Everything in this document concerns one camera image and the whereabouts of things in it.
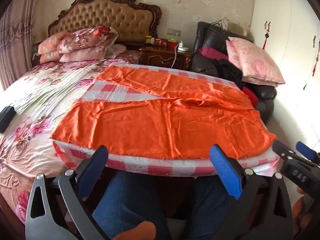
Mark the dark red cushion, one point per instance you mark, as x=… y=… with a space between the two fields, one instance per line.
x=212 y=53

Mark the large pink cushion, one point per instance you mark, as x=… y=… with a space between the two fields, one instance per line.
x=252 y=60

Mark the red hanging ornament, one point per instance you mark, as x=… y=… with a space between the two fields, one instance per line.
x=317 y=62
x=265 y=40

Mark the red clothing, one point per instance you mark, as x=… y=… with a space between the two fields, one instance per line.
x=250 y=96

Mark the dark patterned pillow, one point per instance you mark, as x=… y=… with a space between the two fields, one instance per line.
x=130 y=54

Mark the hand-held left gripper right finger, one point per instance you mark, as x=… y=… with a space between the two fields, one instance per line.
x=225 y=170

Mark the white pillow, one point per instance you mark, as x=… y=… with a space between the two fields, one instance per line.
x=116 y=50

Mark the carved wooden nightstand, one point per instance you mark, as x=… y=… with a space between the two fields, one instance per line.
x=162 y=57

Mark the folded floral quilt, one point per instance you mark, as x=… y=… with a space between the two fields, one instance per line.
x=87 y=38

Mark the person's right hand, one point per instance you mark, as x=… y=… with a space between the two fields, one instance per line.
x=298 y=210

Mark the person's left leg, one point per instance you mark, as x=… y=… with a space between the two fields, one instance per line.
x=130 y=200

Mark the white charger device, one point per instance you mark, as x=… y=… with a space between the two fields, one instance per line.
x=183 y=48

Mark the person's right leg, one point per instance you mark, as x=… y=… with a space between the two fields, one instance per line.
x=210 y=210

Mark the pink curtain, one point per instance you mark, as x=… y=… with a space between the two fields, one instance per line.
x=15 y=42

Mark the person's left hand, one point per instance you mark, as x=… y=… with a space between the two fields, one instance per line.
x=136 y=232

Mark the orange pants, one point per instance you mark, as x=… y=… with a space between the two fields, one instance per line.
x=162 y=125

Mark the white wardrobe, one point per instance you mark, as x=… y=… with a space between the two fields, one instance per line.
x=287 y=55

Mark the black leather sofa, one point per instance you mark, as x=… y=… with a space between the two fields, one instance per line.
x=215 y=37

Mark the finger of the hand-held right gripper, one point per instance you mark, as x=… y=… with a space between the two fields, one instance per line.
x=282 y=149
x=303 y=148

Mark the bed with floral sheet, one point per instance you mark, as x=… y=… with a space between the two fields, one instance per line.
x=37 y=100

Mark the wall socket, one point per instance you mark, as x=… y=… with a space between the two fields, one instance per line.
x=174 y=32

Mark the red box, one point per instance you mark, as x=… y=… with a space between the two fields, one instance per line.
x=160 y=42

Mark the yellow jar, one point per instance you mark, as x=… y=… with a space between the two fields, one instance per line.
x=148 y=40

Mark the tufted carved headboard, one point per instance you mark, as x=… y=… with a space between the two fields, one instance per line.
x=112 y=15

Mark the black clothing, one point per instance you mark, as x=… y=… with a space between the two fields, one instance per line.
x=228 y=72

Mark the person's leg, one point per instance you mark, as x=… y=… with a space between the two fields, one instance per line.
x=130 y=200
x=210 y=210

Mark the pink floral pillow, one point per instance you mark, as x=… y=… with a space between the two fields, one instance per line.
x=82 y=55
x=48 y=48

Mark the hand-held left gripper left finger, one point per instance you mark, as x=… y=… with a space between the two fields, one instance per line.
x=93 y=165

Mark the red container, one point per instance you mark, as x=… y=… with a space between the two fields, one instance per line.
x=172 y=45

